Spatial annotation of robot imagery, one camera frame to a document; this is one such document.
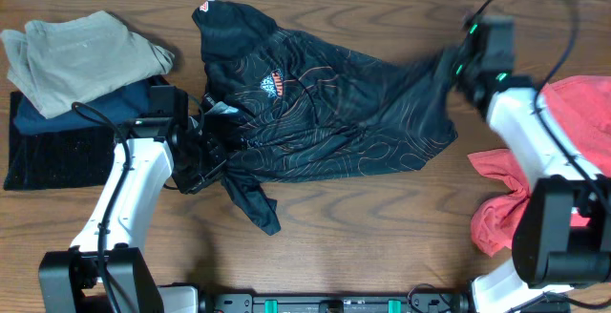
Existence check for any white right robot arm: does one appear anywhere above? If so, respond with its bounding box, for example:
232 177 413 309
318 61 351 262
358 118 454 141
441 16 610 312

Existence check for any black sparkly folded garment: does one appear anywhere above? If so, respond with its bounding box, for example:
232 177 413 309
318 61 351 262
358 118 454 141
3 92 115 191

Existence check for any navy blue folded garment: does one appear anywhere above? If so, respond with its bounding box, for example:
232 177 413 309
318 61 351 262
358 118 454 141
12 76 158 136

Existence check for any red t-shirt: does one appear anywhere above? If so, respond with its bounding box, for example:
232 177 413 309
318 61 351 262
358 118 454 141
468 75 610 257

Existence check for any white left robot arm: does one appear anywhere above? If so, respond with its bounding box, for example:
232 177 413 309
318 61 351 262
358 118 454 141
38 117 224 312

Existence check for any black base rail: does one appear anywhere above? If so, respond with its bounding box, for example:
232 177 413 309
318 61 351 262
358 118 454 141
200 290 474 313

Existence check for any beige folded garment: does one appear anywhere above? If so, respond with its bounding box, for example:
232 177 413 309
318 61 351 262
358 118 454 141
1 10 175 118

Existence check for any black orange patterned jersey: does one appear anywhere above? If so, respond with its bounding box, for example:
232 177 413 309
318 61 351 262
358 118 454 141
192 0 457 235

